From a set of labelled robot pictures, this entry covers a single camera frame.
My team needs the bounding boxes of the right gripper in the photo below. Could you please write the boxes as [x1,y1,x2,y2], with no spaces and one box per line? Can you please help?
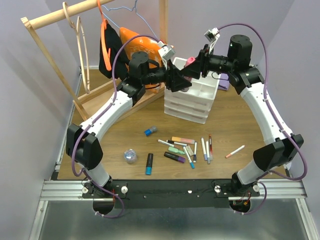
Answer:
[179,44,236,80]

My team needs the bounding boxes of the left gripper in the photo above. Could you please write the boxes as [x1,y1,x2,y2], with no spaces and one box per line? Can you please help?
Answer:
[141,57,192,92]

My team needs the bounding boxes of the pink capped tube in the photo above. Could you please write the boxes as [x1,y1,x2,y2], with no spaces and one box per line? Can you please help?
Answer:
[184,56,196,68]

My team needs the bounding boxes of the blue grey stamp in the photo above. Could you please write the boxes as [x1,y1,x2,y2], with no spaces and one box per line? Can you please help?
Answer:
[144,126,158,137]

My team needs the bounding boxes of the paper clip jar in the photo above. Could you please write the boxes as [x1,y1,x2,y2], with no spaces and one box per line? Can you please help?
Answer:
[123,149,138,164]

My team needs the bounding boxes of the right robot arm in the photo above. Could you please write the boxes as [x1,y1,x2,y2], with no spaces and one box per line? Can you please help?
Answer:
[181,34,304,196]

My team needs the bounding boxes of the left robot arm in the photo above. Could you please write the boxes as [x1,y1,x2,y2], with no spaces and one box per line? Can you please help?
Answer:
[66,51,192,198]

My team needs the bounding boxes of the white drawer organizer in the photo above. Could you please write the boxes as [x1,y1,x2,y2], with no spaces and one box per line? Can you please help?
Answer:
[164,71,221,124]

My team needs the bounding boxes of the purple cloth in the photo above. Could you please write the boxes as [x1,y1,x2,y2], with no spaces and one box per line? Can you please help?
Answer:
[218,74,230,91]

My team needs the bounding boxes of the orange bleached shorts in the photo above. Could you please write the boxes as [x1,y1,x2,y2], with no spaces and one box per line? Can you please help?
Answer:
[119,27,164,96]

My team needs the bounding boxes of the orange pink highlighter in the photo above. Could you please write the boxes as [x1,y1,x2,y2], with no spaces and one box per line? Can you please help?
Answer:
[171,136,195,145]

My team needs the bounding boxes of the black tip white pen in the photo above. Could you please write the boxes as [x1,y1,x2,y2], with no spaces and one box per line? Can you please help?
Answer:
[166,140,187,146]

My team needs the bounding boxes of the dark blue cap pen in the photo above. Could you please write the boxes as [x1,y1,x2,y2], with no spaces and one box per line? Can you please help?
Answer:
[193,141,198,163]

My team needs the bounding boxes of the green highlighter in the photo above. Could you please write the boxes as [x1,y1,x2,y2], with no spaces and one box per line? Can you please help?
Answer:
[168,146,185,155]

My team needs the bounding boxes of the red orange pen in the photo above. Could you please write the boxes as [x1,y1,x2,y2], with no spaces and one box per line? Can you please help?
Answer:
[209,134,213,162]

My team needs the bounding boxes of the dirty white eraser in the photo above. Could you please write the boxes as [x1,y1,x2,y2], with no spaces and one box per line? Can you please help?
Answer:
[185,145,194,156]

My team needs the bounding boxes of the black purple highlighter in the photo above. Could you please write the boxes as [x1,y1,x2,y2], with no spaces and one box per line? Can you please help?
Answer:
[164,151,186,164]

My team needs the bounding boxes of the black garment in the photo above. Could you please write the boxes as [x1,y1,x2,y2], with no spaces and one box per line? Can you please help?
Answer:
[98,23,130,80]

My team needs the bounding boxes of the lavender cap marker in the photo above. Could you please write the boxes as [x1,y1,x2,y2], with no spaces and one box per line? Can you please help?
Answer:
[200,137,208,161]

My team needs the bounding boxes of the orange plastic hanger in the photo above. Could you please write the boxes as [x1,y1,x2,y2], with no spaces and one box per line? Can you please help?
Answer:
[97,0,112,71]

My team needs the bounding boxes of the light blue marker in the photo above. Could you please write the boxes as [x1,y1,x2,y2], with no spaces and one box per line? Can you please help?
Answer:
[183,146,195,169]

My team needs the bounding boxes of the black blue highlighter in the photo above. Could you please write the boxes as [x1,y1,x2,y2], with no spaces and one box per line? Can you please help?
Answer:
[145,153,154,175]

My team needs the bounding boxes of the salmon cap marker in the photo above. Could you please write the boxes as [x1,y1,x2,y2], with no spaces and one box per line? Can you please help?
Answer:
[225,145,245,159]

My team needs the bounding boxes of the wooden hanger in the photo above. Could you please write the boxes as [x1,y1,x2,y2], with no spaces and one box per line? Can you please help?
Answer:
[62,1,91,94]

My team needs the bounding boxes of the wooden clothes rack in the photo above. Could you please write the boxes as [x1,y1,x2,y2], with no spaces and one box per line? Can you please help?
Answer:
[21,0,169,121]

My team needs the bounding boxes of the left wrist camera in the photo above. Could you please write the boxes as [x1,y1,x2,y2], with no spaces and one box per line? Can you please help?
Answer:
[157,41,176,62]

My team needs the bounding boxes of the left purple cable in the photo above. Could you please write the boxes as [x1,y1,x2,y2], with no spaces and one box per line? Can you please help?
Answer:
[71,35,161,219]

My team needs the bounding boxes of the blue wire hanger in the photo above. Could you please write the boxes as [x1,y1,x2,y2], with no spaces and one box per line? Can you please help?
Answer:
[101,0,169,43]

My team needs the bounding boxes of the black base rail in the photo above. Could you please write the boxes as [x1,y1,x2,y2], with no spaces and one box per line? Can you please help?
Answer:
[82,178,261,210]

